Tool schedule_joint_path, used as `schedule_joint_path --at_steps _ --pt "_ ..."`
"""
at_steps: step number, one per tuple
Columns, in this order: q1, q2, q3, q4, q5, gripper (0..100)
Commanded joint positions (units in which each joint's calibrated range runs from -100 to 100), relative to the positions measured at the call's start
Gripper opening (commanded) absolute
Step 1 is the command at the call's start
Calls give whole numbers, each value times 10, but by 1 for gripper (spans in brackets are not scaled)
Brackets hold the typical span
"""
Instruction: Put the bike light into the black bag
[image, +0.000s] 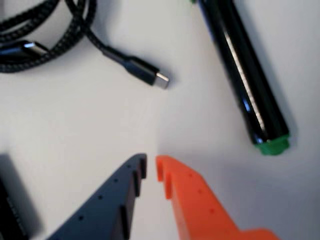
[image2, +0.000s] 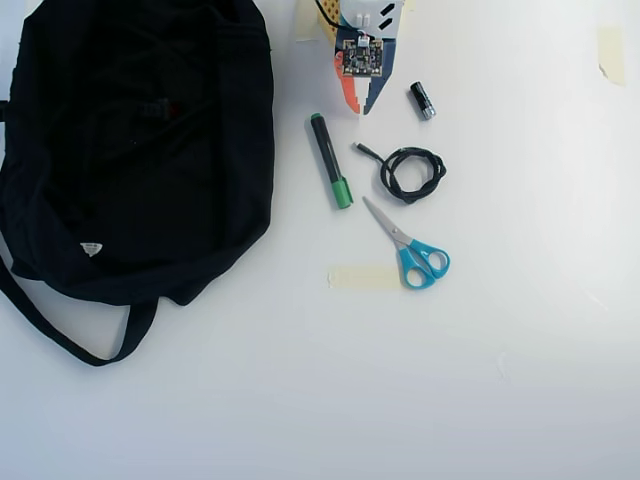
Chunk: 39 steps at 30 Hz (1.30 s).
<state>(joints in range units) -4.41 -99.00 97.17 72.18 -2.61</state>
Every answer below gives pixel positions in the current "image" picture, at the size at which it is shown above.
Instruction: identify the small black battery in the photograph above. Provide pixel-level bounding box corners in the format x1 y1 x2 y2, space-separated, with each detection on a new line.
0 153 43 240

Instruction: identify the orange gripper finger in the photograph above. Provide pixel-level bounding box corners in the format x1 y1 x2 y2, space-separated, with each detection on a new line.
155 154 281 240

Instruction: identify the black marker with green cap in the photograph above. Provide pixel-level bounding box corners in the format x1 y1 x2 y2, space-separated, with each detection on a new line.
188 0 292 157

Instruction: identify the black braided USB cable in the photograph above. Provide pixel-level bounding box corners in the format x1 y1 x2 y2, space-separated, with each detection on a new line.
0 0 171 91

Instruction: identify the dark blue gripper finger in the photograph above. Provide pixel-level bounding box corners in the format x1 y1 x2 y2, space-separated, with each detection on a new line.
46 152 148 240

